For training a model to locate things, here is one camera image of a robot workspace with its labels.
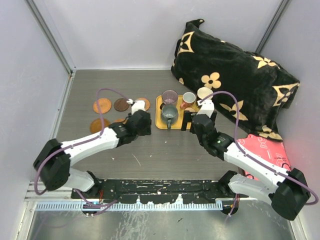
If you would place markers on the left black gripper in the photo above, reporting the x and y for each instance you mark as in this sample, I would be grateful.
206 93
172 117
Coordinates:
146 131

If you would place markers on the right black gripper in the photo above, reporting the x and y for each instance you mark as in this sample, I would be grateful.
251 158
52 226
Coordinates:
187 118

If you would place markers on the orange wooden coaster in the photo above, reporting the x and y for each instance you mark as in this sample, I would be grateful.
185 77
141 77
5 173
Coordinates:
121 120

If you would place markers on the light woven coaster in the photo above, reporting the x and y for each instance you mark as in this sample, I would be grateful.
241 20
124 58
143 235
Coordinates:
146 101

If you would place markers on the dark brown wooden coaster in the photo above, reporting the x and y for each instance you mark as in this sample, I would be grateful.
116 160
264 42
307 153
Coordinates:
121 105

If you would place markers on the orange cork coaster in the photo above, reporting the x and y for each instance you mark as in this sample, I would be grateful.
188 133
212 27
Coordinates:
102 105

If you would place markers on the grooved wooden coaster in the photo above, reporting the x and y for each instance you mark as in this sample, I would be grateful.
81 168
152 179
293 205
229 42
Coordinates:
96 125

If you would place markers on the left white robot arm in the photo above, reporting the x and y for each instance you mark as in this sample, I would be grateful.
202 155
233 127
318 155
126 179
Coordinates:
54 163

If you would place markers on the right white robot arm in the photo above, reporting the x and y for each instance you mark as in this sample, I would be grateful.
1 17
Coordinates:
286 191

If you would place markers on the small orange cup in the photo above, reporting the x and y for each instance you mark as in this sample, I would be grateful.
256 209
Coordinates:
190 109

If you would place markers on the black cup cream inside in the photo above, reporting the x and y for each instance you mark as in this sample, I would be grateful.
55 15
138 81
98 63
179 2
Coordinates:
203 92

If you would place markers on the purple transparent cup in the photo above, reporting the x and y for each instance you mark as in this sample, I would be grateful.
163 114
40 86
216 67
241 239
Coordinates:
169 97

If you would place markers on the pink mug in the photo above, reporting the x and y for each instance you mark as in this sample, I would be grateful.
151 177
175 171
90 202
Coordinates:
188 99

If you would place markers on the grey mug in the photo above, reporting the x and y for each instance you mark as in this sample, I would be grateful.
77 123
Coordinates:
169 115

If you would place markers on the black floral pillow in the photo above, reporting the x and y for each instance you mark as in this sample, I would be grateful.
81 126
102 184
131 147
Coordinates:
250 89

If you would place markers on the red patterned bag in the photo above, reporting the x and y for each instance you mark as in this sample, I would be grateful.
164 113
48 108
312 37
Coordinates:
271 151

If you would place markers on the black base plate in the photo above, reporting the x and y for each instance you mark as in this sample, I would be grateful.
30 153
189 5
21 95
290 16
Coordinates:
129 191

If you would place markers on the white cable duct rail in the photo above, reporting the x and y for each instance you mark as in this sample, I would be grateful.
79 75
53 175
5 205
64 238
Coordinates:
82 206

